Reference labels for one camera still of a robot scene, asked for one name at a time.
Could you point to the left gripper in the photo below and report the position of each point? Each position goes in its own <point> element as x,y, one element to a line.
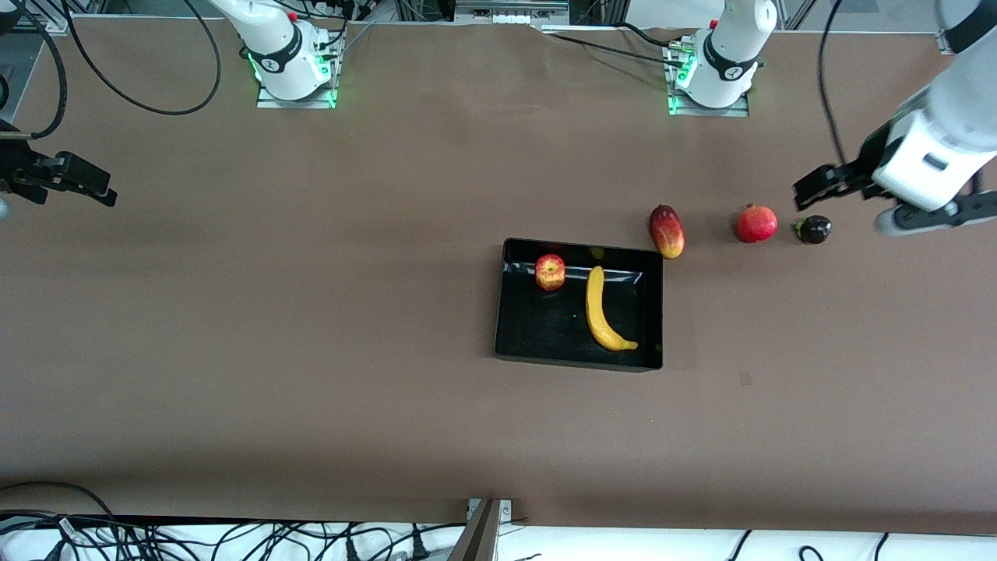
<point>862,166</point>

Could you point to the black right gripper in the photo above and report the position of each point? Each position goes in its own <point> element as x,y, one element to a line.
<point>17,170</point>

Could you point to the yellow banana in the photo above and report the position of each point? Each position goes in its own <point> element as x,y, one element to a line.
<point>596,305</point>

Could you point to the red yellow apple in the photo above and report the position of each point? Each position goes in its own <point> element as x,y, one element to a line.
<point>550,273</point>

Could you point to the black plastic box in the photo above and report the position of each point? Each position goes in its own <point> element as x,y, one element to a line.
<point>561,331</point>

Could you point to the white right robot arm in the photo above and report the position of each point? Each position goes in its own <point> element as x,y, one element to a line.
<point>280,47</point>

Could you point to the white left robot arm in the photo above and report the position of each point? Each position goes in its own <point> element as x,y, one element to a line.
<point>728,54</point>

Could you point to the dark purple mangosteen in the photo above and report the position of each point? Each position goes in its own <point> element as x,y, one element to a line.
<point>814,230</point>

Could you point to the red pomegranate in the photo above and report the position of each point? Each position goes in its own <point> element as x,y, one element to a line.
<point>756,224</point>

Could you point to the red yellow mango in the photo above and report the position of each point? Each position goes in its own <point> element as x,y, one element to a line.
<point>667,232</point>

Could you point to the white power strip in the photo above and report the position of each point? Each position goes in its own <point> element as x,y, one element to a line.
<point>510,12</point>

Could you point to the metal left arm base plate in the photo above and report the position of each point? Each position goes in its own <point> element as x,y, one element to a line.
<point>740,111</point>

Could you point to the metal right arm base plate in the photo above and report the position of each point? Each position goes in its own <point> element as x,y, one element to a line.
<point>269,100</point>

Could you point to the metal bracket plate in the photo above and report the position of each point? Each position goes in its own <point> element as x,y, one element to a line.
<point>506,510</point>

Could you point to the grey camera pole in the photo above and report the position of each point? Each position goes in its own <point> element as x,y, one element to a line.
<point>479,538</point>

